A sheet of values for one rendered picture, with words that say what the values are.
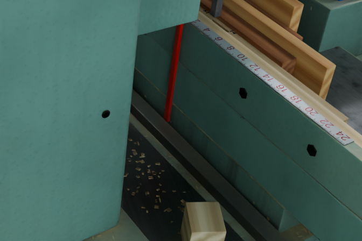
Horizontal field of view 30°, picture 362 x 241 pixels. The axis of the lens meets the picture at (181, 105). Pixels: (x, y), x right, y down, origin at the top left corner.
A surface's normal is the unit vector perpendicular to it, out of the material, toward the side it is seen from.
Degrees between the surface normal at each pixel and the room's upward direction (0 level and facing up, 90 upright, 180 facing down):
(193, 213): 0
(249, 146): 90
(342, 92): 0
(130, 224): 0
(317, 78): 90
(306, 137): 90
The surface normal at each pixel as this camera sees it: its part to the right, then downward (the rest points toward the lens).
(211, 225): 0.12, -0.80
